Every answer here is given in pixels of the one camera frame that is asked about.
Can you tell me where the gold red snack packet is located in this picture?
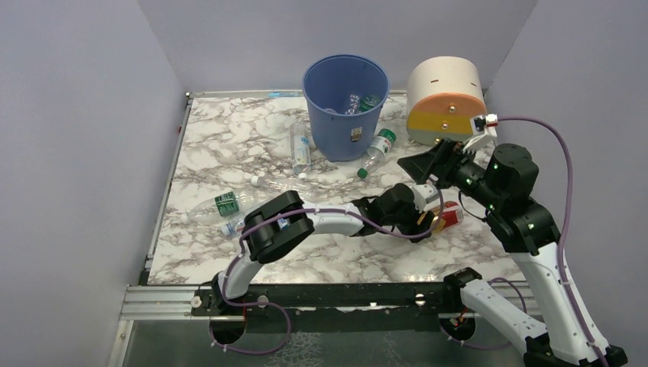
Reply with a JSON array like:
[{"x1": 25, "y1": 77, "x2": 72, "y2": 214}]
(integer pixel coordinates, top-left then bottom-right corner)
[{"x1": 432, "y1": 201, "x2": 464, "y2": 232}]

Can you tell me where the green floral label bottle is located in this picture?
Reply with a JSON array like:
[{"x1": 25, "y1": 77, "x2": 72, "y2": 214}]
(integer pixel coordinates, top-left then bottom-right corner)
[{"x1": 358, "y1": 95, "x2": 381, "y2": 112}]

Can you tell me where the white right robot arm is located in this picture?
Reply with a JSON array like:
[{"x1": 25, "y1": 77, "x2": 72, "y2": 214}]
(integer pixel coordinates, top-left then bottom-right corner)
[{"x1": 398, "y1": 140, "x2": 628, "y2": 366}]

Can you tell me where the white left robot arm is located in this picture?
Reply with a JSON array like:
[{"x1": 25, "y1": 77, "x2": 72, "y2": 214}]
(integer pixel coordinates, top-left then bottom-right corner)
[{"x1": 211, "y1": 183, "x2": 441, "y2": 309}]

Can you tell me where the blue plastic bin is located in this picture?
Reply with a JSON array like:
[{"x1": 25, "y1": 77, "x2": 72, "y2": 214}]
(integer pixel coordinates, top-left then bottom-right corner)
[{"x1": 302, "y1": 54, "x2": 390, "y2": 162}]

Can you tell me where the clear bottle white green label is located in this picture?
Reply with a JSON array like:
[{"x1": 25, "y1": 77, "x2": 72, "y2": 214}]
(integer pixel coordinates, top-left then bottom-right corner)
[{"x1": 356, "y1": 128, "x2": 397, "y2": 180}]

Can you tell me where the round pastel drawer cabinet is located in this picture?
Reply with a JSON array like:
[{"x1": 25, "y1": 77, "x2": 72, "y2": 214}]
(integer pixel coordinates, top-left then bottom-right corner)
[{"x1": 406, "y1": 56, "x2": 487, "y2": 146}]

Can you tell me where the clear bottle white cap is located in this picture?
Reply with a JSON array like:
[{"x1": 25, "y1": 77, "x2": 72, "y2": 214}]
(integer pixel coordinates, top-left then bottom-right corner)
[{"x1": 251, "y1": 175, "x2": 318, "y2": 200}]

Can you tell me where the upright-lying bottle blue white label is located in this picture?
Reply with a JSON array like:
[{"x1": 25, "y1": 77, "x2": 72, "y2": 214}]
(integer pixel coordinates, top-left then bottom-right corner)
[{"x1": 290, "y1": 122, "x2": 311, "y2": 181}]

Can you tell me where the bottle purple blue label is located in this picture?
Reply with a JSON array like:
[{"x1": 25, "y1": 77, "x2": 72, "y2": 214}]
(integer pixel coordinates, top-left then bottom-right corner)
[{"x1": 220, "y1": 213, "x2": 245, "y2": 238}]

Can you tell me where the clear bottle dark green label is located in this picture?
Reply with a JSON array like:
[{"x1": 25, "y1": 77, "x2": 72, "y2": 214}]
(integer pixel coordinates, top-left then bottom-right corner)
[{"x1": 181, "y1": 190, "x2": 261, "y2": 225}]

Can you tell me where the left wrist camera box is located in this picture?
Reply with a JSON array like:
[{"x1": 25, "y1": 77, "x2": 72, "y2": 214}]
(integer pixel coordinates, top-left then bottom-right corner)
[{"x1": 410, "y1": 184, "x2": 439, "y2": 209}]

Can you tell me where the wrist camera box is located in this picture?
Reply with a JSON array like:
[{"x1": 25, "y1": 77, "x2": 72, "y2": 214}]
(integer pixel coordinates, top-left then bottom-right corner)
[
  {"x1": 410, "y1": 184, "x2": 439, "y2": 209},
  {"x1": 462, "y1": 113, "x2": 498, "y2": 153}
]

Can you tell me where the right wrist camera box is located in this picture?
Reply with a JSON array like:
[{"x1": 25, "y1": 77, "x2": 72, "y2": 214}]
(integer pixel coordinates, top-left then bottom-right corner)
[{"x1": 462, "y1": 113, "x2": 498, "y2": 153}]

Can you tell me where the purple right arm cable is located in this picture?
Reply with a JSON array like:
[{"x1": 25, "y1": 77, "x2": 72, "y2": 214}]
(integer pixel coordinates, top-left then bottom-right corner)
[{"x1": 438, "y1": 115, "x2": 611, "y2": 367}]

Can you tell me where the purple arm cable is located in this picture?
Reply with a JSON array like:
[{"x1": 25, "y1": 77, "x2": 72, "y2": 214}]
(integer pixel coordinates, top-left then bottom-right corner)
[
  {"x1": 208, "y1": 174, "x2": 446, "y2": 356},
  {"x1": 438, "y1": 115, "x2": 611, "y2": 367}
]

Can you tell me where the black aluminium mounting rail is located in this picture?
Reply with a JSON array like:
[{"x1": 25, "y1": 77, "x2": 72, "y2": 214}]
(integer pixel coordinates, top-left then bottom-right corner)
[{"x1": 120, "y1": 281, "x2": 549, "y2": 347}]

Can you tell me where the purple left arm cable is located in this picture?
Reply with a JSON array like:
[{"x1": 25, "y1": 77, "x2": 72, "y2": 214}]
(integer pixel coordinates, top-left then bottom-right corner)
[{"x1": 208, "y1": 174, "x2": 446, "y2": 356}]

